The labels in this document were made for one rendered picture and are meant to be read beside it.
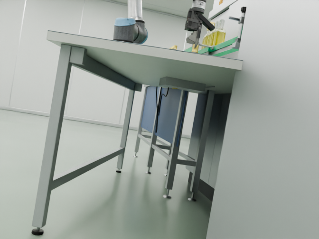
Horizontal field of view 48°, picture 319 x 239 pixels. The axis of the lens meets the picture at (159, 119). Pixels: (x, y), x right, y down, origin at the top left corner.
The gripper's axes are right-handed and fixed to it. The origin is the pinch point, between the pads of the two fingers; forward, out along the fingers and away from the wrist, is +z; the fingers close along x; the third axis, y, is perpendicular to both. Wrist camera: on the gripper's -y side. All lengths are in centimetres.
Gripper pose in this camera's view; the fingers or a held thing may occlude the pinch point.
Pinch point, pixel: (195, 46)
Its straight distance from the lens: 203.6
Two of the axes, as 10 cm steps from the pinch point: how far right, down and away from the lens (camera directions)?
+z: -1.7, 9.9, 0.2
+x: 1.6, 0.5, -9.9
